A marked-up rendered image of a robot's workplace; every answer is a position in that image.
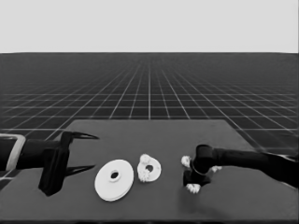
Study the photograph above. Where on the large thick white disc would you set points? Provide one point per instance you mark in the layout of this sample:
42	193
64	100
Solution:
104	185

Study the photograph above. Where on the white round carrier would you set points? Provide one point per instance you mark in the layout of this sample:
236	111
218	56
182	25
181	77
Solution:
156	170

